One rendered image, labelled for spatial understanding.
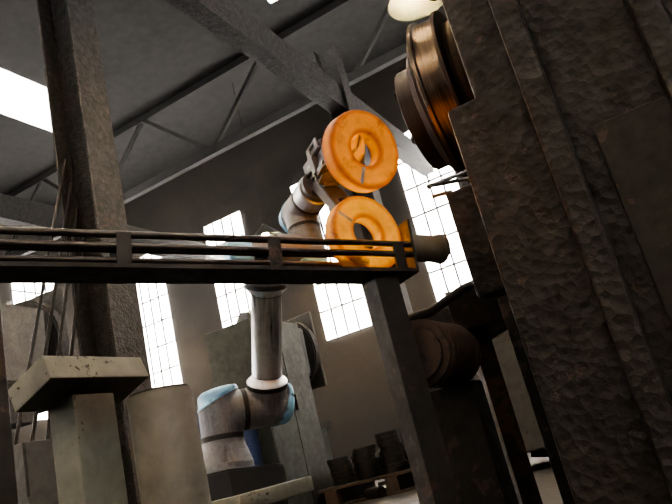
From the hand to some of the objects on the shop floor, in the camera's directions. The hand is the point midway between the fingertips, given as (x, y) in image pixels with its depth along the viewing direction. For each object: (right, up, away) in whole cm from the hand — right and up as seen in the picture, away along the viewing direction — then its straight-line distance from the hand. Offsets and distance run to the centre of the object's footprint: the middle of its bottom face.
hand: (357, 142), depth 125 cm
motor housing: (+27, -84, -7) cm, 89 cm away
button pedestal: (-41, -100, -12) cm, 108 cm away
